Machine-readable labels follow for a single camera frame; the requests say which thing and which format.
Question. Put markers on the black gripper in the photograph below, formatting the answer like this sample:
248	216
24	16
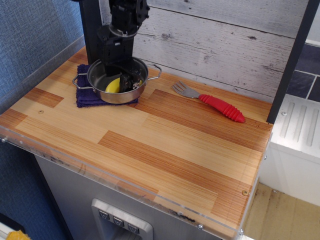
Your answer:
116	54

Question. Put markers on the yellow toy banana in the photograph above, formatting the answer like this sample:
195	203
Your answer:
114	86

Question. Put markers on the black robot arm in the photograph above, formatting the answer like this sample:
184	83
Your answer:
127	16

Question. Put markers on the yellow object at corner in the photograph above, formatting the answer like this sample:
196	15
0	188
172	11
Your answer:
17	235

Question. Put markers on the stainless steel pot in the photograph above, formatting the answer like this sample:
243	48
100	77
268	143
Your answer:
98	81

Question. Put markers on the purple cloth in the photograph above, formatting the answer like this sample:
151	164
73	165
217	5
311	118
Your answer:
87	97

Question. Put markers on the silver dispenser panel with buttons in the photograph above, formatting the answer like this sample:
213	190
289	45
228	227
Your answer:
115	224

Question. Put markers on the clear acrylic edge guard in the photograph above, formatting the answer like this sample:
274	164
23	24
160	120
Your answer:
180	199

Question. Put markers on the white ridged appliance top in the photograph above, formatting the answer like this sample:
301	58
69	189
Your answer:
297	126

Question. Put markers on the black left vertical post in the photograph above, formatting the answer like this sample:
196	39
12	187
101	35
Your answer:
91	22

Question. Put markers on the black vertical post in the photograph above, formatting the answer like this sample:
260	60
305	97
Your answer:
91	22
303	31

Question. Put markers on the fork with red handle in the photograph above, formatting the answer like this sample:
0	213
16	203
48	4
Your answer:
223	107

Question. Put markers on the black right vertical post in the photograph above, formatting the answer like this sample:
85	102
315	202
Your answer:
303	31

